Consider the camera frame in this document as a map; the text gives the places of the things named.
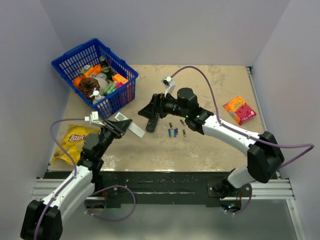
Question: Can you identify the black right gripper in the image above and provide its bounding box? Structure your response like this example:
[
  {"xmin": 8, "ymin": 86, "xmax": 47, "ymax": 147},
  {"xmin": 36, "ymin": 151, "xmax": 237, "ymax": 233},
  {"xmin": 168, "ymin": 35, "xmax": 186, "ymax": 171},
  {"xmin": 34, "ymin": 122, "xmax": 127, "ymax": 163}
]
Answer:
[{"xmin": 138, "ymin": 91, "xmax": 189, "ymax": 121}]

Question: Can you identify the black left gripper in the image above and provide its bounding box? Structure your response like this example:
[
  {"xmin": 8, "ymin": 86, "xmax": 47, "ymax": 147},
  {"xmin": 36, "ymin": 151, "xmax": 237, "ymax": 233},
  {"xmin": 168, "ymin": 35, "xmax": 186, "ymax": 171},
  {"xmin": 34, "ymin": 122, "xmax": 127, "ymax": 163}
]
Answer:
[{"xmin": 97, "ymin": 118, "xmax": 132, "ymax": 158}]

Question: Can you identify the white air conditioner remote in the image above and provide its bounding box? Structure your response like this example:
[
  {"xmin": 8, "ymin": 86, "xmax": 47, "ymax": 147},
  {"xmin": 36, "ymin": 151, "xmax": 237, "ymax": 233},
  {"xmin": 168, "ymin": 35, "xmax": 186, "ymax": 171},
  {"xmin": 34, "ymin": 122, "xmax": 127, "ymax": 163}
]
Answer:
[{"xmin": 114, "ymin": 112, "xmax": 145, "ymax": 138}]

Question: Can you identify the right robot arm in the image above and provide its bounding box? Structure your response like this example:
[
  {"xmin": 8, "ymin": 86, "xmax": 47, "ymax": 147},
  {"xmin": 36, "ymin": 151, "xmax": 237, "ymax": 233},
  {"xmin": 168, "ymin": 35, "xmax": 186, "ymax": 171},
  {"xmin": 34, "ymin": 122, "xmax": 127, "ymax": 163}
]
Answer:
[{"xmin": 138, "ymin": 87, "xmax": 285, "ymax": 199}]

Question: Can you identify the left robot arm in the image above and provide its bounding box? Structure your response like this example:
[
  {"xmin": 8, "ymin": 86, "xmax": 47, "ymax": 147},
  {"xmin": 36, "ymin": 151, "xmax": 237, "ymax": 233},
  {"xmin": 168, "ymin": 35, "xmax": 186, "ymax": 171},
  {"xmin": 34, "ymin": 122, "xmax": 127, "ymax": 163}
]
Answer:
[{"xmin": 20, "ymin": 119, "xmax": 133, "ymax": 240}]

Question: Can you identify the black TV remote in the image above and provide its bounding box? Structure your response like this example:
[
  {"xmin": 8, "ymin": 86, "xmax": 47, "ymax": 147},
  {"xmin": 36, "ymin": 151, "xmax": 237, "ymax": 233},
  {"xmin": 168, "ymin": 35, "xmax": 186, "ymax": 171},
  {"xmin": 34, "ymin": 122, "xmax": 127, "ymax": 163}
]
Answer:
[{"xmin": 145, "ymin": 113, "xmax": 160, "ymax": 133}]

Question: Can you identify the white pump bottle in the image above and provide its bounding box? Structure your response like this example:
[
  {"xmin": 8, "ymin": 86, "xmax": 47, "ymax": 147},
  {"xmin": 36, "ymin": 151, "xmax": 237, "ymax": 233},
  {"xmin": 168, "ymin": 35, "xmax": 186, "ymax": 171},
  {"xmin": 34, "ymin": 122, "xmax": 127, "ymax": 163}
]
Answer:
[{"xmin": 90, "ymin": 88, "xmax": 105, "ymax": 105}]

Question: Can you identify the orange pink box in basket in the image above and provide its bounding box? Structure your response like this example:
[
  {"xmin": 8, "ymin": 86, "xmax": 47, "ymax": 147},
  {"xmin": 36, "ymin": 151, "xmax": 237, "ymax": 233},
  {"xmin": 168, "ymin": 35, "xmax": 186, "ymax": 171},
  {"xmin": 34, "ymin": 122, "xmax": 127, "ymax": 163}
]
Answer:
[{"xmin": 112, "ymin": 73, "xmax": 128, "ymax": 89}]

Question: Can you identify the green sponge pack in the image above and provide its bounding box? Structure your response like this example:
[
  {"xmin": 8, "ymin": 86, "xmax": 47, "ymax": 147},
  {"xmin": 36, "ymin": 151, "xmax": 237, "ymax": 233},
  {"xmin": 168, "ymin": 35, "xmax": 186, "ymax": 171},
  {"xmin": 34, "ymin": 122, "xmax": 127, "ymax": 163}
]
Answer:
[{"xmin": 103, "ymin": 82, "xmax": 117, "ymax": 96}]

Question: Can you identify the yellow Lays chips bag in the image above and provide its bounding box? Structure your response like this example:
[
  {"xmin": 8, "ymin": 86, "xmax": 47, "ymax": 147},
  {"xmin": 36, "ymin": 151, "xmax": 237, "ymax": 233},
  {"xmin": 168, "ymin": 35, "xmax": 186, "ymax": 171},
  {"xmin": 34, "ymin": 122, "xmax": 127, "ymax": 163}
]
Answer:
[{"xmin": 51, "ymin": 124, "xmax": 100, "ymax": 165}]

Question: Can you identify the brown crumpled bag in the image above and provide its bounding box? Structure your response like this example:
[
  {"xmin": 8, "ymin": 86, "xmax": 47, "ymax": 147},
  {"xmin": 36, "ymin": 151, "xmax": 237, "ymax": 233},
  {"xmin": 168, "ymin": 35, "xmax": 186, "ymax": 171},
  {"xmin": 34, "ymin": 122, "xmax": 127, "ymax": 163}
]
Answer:
[{"xmin": 78, "ymin": 77, "xmax": 100, "ymax": 101}]

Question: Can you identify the tin can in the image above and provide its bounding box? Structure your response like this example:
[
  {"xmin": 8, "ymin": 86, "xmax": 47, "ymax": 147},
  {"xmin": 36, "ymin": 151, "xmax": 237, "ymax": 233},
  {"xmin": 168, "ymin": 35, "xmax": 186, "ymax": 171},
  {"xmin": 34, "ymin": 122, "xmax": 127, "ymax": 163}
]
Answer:
[{"xmin": 96, "ymin": 72, "xmax": 107, "ymax": 80}]

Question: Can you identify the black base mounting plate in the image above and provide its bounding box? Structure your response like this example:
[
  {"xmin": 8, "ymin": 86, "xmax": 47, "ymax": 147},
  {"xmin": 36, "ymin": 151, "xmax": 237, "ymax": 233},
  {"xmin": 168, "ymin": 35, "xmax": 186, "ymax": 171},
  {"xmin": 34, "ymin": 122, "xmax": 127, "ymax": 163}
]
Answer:
[{"xmin": 43, "ymin": 170, "xmax": 278, "ymax": 208}]

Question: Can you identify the green glass bottle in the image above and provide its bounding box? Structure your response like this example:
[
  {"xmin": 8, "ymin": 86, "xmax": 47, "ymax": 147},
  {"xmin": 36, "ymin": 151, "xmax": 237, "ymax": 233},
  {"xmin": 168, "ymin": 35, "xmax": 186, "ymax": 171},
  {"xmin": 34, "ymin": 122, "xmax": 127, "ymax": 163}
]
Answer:
[{"xmin": 99, "ymin": 55, "xmax": 113, "ymax": 81}]

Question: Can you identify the orange juice carton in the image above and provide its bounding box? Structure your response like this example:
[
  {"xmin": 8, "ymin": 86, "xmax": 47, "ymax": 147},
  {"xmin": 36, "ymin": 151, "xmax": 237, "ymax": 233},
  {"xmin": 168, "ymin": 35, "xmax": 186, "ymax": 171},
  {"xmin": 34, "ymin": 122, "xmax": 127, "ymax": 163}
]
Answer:
[{"xmin": 80, "ymin": 64, "xmax": 101, "ymax": 78}]

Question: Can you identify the orange fruit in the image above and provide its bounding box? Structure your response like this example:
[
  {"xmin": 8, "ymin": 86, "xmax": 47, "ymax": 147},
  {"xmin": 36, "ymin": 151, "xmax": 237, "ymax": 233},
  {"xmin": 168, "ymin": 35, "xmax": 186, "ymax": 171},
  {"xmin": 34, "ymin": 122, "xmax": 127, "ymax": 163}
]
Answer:
[{"xmin": 72, "ymin": 76, "xmax": 82, "ymax": 89}]

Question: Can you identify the blue plastic basket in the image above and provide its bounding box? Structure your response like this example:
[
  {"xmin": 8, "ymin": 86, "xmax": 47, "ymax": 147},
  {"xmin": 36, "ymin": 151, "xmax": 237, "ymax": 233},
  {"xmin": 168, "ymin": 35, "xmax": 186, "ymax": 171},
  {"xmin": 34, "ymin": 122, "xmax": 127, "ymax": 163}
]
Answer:
[{"xmin": 51, "ymin": 38, "xmax": 139, "ymax": 119}]

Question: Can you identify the pink orange snack box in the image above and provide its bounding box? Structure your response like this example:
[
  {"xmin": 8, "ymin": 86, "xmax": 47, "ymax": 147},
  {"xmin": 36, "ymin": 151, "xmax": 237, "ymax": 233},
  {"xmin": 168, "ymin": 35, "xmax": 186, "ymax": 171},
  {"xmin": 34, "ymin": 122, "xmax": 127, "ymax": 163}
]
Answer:
[{"xmin": 223, "ymin": 96, "xmax": 257, "ymax": 126}]

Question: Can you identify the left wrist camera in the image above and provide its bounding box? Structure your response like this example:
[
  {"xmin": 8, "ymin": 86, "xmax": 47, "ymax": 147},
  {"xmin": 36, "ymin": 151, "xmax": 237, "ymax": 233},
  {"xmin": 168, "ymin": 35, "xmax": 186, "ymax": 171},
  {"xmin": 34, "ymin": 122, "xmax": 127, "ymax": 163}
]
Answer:
[{"xmin": 84, "ymin": 111, "xmax": 104, "ymax": 126}]

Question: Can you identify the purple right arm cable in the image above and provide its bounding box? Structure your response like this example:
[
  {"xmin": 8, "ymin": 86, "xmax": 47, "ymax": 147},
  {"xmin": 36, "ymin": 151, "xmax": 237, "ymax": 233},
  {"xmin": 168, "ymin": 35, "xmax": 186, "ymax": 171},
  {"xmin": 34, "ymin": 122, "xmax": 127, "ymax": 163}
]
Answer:
[{"xmin": 169, "ymin": 65, "xmax": 315, "ymax": 170}]

